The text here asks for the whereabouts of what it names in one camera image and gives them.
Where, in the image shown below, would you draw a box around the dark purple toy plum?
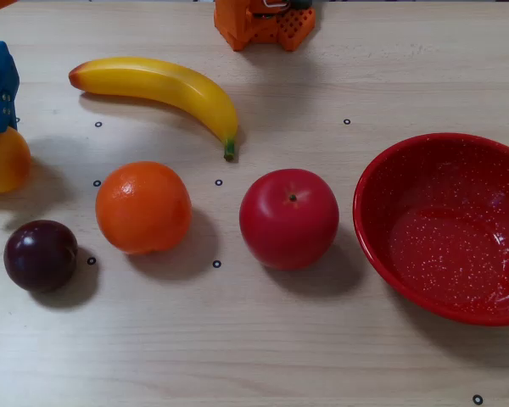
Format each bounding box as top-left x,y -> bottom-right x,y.
3,219 -> 80,293

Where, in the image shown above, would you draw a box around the red toy apple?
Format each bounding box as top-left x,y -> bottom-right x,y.
238,168 -> 340,271

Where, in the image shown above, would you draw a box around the red speckled enamel bowl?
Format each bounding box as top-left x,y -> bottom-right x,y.
352,132 -> 509,327

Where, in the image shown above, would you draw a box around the orange robot base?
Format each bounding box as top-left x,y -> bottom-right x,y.
214,0 -> 316,53

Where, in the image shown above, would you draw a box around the toy orange fruit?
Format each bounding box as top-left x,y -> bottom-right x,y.
95,160 -> 193,255

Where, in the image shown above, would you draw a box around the yellow toy banana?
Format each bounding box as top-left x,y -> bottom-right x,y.
68,57 -> 240,163

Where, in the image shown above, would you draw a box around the yellow-orange toy peach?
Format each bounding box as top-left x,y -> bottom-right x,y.
0,125 -> 32,194

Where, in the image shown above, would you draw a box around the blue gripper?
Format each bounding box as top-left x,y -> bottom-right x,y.
0,41 -> 20,209

